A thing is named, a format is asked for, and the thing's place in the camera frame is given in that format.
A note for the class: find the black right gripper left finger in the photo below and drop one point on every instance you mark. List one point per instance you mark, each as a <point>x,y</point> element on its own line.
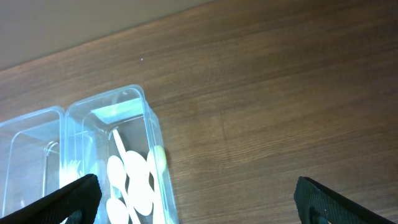
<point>76,202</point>

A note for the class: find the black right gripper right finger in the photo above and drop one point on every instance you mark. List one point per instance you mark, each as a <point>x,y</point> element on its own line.
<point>317,204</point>

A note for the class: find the white fork tines down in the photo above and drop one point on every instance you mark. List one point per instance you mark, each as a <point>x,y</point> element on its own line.
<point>69,172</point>

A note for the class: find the white plastic spoon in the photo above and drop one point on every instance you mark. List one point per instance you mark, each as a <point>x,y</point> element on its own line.
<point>136,168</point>
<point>117,211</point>
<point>117,178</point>
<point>119,146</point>

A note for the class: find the yellow plastic spoon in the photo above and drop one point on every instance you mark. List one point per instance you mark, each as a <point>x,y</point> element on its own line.
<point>157,163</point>

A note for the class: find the clear container right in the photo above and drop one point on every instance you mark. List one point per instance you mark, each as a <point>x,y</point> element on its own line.
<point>118,123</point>

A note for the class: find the clear container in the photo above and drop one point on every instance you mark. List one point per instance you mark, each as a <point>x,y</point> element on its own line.
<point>118,123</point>
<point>30,158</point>

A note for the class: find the clear container left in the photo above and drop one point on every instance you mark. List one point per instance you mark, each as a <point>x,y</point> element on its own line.
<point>30,158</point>

